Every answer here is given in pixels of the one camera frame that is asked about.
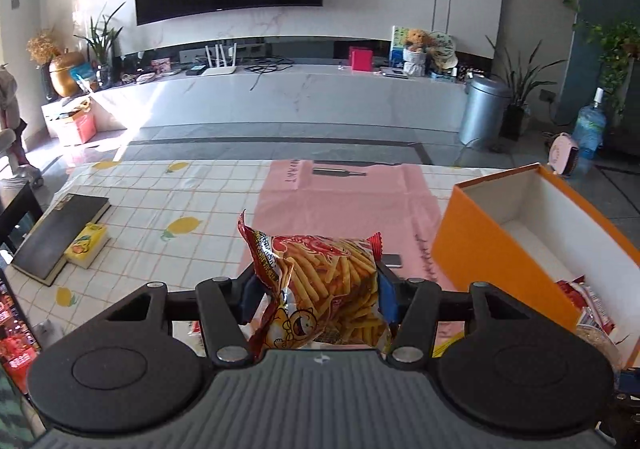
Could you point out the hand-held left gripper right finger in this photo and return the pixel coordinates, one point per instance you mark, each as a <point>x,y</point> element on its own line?
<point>387,298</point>

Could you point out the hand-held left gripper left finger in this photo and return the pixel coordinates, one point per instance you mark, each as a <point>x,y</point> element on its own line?
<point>248,301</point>

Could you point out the red fries snack bag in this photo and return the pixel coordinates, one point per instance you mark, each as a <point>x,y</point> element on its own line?
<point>325,289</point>

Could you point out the orange cardboard box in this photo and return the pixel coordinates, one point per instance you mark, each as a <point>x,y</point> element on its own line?
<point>475,239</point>

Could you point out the black smartphone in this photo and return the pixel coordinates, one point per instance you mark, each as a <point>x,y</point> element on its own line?
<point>392,260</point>

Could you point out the yellow packet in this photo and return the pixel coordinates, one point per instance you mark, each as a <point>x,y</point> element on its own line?
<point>450,346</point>

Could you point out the pink plastic bag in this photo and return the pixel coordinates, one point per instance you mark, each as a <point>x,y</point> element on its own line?
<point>340,204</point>

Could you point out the yellow juice carton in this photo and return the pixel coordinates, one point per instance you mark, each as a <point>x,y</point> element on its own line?
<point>87,245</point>

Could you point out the dark red wafer packet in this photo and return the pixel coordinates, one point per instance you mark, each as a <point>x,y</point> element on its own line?
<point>572,291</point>

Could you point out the black book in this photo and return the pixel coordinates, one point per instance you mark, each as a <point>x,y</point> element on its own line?
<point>55,239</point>

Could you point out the silver trash can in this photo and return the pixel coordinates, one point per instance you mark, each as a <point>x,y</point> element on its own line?
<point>482,114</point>

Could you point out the white marble tv console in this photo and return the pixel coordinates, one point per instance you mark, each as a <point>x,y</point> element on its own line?
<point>300,99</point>

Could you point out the clear wrapped pastry packet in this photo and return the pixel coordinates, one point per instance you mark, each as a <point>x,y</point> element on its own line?
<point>597,336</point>

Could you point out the long-leaf potted plant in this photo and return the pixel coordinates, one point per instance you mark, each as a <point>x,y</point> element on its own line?
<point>512,121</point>

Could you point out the pink space heater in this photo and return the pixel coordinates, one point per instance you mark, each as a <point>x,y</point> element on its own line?
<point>562,151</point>

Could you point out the white router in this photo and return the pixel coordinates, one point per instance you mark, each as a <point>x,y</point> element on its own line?
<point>217,70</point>

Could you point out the red gift box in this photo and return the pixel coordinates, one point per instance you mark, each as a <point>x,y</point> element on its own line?
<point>361,60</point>

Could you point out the teddy bear bouquet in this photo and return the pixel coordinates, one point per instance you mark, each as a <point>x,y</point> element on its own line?
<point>415,59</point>

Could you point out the open cardboard box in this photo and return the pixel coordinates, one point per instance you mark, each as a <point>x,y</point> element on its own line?
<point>75,126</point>

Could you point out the round white printed fan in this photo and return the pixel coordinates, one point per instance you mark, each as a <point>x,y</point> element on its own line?
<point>442,49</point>

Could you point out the blue water jug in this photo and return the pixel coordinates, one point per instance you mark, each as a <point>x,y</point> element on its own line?
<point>589,129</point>

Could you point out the golden vase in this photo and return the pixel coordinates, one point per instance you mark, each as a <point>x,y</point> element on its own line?
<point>65,76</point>

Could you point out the green grass-leaf plant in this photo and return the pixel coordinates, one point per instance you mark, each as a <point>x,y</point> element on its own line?
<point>102,41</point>

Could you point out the dried flower bunch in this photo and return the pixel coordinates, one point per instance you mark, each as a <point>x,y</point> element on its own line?
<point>42,45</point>

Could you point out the hanging ivy plant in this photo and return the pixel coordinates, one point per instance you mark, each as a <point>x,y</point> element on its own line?
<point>617,54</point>

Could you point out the wall power outlet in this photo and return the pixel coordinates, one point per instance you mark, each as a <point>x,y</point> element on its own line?
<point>548,95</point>

